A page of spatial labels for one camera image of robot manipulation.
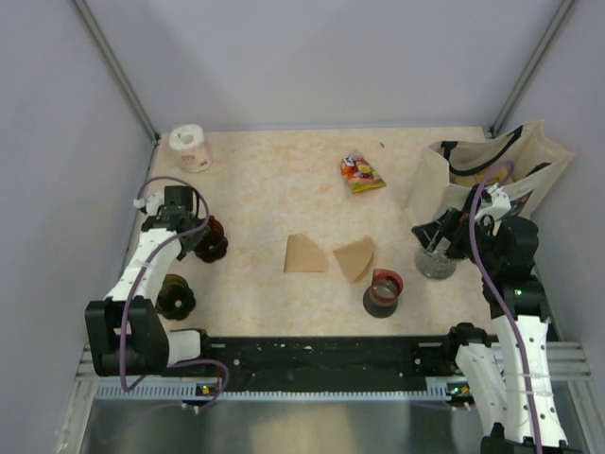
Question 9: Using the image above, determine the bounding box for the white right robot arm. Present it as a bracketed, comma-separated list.
[411, 208, 573, 453]

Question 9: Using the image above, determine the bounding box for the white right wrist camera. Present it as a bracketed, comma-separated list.
[474, 183, 511, 228]

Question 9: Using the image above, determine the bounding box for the colourful snack packet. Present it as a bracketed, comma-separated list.
[340, 150, 386, 194]

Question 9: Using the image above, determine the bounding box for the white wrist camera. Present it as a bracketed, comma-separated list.
[474, 183, 511, 228]
[133, 191, 164, 216]

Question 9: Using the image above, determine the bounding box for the amber plastic coffee dripper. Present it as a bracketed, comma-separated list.
[194, 216, 229, 264]

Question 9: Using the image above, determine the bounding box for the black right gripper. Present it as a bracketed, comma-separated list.
[411, 206, 501, 271]

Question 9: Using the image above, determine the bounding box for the brown paper coffee filter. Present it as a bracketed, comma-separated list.
[333, 236, 375, 283]
[284, 234, 328, 272]

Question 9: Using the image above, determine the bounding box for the wrapped toilet paper roll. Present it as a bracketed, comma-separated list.
[168, 124, 213, 173]

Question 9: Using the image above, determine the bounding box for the aluminium frame post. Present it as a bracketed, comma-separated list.
[69, 0, 160, 144]
[483, 0, 579, 139]

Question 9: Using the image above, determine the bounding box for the clear glass server pitcher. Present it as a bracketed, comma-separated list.
[414, 249, 458, 280]

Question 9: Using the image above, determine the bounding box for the left aluminium frame post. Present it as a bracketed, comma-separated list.
[69, 0, 160, 144]

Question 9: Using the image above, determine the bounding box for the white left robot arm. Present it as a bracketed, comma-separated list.
[84, 184, 215, 378]

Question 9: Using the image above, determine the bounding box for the cream canvas tote bag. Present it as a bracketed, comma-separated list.
[406, 121, 575, 225]

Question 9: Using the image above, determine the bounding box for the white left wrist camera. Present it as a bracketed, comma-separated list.
[133, 191, 164, 216]

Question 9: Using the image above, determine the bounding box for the dark green coffee dripper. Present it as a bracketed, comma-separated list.
[156, 274, 197, 321]

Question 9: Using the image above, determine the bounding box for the right aluminium frame post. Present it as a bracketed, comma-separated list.
[483, 0, 579, 139]

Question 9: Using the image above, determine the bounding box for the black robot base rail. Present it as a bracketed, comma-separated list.
[169, 330, 493, 393]

